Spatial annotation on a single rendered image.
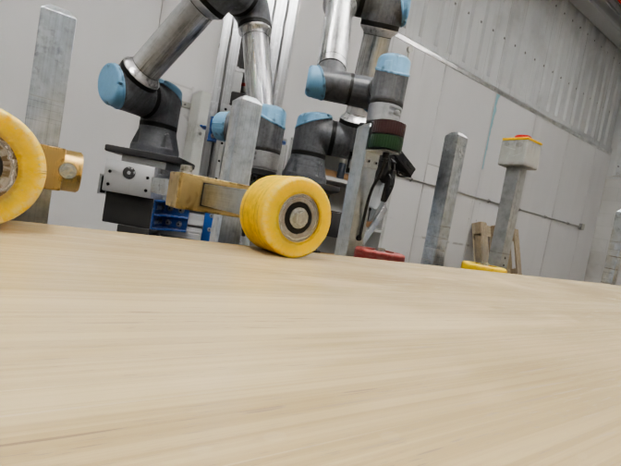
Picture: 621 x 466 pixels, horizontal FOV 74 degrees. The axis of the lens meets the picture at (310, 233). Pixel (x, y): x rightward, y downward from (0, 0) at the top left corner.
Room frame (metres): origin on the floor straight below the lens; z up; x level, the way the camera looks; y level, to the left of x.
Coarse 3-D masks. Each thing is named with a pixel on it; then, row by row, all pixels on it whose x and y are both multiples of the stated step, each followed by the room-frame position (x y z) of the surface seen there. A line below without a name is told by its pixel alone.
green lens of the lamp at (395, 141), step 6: (372, 138) 0.73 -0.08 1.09; (378, 138) 0.72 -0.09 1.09; (384, 138) 0.71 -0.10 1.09; (390, 138) 0.71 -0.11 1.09; (396, 138) 0.72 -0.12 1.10; (372, 144) 0.72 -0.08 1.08; (378, 144) 0.72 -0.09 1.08; (384, 144) 0.71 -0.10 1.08; (390, 144) 0.71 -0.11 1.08; (396, 144) 0.72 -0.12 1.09; (402, 144) 0.73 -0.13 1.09; (396, 150) 0.72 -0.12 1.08
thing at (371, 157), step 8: (400, 136) 0.72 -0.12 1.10; (368, 152) 0.76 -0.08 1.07; (376, 152) 0.75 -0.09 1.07; (384, 152) 0.73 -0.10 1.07; (392, 152) 0.73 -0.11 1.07; (368, 160) 0.76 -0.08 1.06; (376, 160) 0.77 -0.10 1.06; (384, 160) 0.74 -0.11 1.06; (376, 168) 0.77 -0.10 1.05; (368, 200) 0.76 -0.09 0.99; (360, 232) 0.76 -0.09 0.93
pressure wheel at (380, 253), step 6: (360, 246) 0.67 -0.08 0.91; (354, 252) 0.66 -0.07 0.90; (360, 252) 0.64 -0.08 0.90; (366, 252) 0.63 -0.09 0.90; (372, 252) 0.62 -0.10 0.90; (378, 252) 0.62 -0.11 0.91; (384, 252) 0.62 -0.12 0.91; (390, 252) 0.67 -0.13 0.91; (396, 252) 0.67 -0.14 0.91; (372, 258) 0.62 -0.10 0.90; (378, 258) 0.62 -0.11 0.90; (384, 258) 0.62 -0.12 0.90; (390, 258) 0.62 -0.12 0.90; (396, 258) 0.62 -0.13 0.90; (402, 258) 0.63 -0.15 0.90
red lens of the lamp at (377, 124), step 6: (372, 120) 0.74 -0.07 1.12; (378, 120) 0.72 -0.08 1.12; (384, 120) 0.72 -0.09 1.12; (390, 120) 0.71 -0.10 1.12; (372, 126) 0.73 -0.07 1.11; (378, 126) 0.72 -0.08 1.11; (384, 126) 0.71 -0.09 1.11; (390, 126) 0.71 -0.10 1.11; (396, 126) 0.71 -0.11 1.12; (402, 126) 0.72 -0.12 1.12; (390, 132) 0.71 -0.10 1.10; (396, 132) 0.72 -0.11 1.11; (402, 132) 0.72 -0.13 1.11
